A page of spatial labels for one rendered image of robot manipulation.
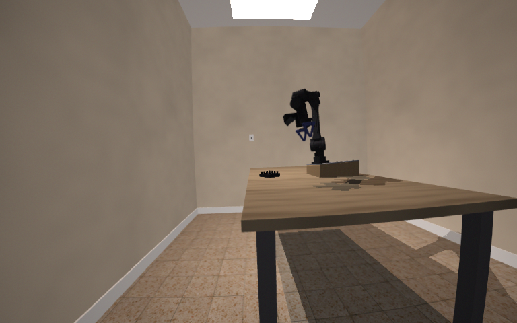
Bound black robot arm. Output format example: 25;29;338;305
283;89;329;164

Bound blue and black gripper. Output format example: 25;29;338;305
296;111;315;141

